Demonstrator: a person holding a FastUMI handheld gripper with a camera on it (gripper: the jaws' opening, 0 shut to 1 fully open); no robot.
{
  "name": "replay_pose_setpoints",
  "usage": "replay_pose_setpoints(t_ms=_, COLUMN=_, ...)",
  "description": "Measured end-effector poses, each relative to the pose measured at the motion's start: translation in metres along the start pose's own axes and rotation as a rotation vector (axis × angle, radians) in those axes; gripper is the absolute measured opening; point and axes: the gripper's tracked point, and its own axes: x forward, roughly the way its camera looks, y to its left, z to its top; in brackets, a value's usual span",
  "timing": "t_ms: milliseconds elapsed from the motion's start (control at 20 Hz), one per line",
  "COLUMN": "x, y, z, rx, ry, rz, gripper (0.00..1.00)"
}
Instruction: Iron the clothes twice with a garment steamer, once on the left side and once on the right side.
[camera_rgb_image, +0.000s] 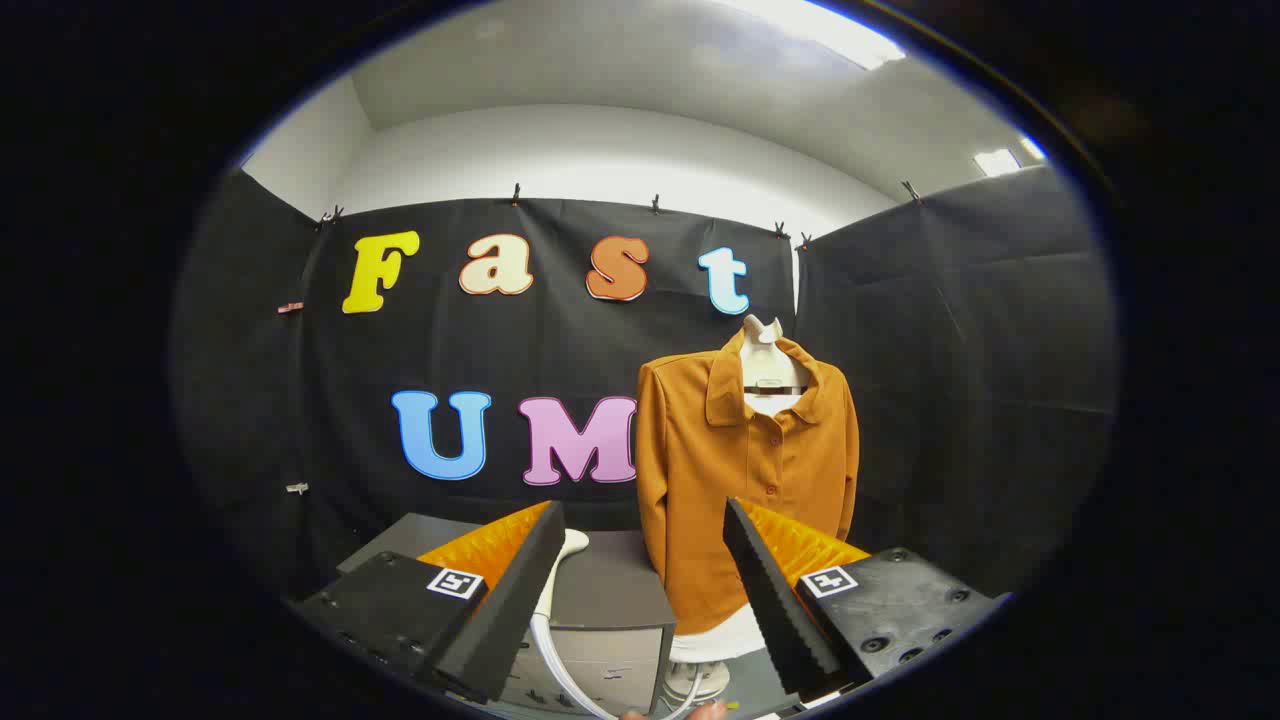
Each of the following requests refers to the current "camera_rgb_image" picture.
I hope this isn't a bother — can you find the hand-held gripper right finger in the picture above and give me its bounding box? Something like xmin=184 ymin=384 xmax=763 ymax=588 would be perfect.
xmin=722 ymin=497 xmax=1007 ymax=699

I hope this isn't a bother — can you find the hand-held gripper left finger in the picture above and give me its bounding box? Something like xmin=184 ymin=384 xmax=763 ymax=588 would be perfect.
xmin=290 ymin=500 xmax=568 ymax=706

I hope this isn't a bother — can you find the orange button-up shirt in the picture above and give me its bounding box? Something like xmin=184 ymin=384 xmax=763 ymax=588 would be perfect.
xmin=635 ymin=330 xmax=861 ymax=636

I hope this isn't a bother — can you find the white garment hanger form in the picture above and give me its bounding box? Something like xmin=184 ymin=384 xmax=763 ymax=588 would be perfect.
xmin=665 ymin=315 xmax=814 ymax=701

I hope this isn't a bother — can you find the black backdrop cloth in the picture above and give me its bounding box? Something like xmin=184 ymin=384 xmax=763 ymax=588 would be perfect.
xmin=170 ymin=165 xmax=1119 ymax=601

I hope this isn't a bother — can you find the row of black clips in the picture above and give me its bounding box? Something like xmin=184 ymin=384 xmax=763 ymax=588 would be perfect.
xmin=318 ymin=180 xmax=923 ymax=251

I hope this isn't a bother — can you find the small ceiling light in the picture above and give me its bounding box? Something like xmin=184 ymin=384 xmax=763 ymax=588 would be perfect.
xmin=973 ymin=135 xmax=1047 ymax=178

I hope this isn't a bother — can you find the long ceiling light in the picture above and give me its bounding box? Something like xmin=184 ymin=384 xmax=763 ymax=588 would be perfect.
xmin=720 ymin=0 xmax=907 ymax=71

